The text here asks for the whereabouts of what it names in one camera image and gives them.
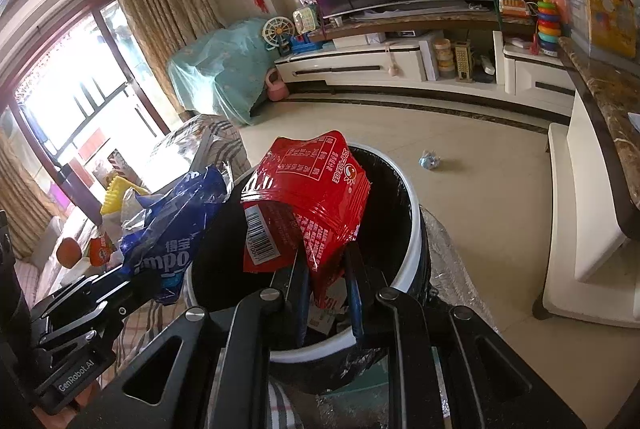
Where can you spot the crumpled wrapper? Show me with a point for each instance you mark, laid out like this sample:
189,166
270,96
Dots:
429,160

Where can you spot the brown marble counter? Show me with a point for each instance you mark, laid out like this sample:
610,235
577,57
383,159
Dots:
610,109

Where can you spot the grey remote control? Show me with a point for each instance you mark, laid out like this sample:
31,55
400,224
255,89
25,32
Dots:
487,65

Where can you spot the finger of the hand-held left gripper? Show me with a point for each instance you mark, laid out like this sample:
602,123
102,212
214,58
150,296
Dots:
95,316
100,286

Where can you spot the blue plastic packet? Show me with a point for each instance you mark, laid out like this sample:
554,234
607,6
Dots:
170,239

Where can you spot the white television cabinet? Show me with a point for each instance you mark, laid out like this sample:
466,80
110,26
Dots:
350,64

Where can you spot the clear plastic wrapper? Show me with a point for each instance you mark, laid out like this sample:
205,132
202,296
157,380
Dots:
134,209

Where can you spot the yellow ribbed block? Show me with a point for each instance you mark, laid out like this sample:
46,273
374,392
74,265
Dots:
116,196

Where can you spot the beige patterned curtain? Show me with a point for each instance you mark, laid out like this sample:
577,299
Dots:
160,19

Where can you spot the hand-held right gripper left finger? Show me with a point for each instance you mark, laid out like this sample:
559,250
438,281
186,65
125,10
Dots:
304,304

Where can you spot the green toy phone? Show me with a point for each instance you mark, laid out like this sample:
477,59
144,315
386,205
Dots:
305,20

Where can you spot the colourful boxed toy set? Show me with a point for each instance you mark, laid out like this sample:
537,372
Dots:
607,14

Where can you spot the round wooden stacking box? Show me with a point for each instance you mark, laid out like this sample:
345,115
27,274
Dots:
443,58

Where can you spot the ferris wheel toy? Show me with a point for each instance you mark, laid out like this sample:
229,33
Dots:
276,31

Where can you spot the toy cash register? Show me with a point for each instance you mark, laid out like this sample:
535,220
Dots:
514,6

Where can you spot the teal furniture cover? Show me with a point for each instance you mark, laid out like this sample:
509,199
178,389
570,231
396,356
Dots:
220,69

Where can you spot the black bin with white rim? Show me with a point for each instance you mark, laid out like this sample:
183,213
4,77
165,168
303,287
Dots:
405,234

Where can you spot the blue toy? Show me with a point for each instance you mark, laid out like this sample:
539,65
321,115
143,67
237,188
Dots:
302,44

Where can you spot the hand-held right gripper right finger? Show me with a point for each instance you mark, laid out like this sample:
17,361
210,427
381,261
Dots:
354,304

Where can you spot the red snack packet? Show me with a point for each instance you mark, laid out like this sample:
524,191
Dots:
320,194

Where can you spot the pink kettlebell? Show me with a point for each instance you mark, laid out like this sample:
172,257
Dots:
276,88

